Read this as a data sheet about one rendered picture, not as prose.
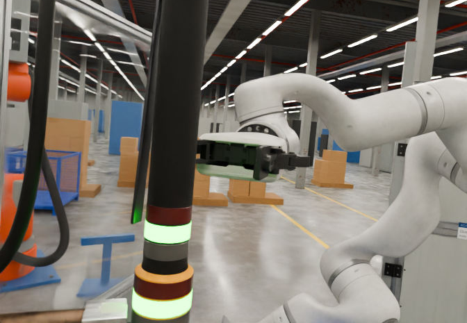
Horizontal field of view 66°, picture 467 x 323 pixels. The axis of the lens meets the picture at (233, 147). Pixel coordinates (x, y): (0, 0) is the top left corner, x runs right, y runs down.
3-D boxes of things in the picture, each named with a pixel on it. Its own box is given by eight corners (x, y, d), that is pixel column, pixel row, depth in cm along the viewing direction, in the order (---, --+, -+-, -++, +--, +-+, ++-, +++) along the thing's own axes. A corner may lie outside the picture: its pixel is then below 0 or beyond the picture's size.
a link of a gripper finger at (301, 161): (315, 164, 43) (303, 169, 38) (254, 158, 46) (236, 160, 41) (316, 155, 43) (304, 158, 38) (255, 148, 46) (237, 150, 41)
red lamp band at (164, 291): (134, 302, 24) (135, 284, 24) (132, 276, 29) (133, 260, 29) (197, 298, 26) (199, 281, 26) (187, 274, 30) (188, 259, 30)
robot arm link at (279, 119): (279, 108, 53) (295, 170, 53) (292, 113, 65) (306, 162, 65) (226, 124, 55) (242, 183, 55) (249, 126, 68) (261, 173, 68)
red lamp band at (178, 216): (146, 225, 25) (148, 208, 25) (144, 212, 28) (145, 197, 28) (194, 225, 26) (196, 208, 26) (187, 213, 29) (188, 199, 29)
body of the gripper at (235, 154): (290, 180, 51) (276, 193, 40) (222, 171, 54) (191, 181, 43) (296, 126, 50) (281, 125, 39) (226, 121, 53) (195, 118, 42)
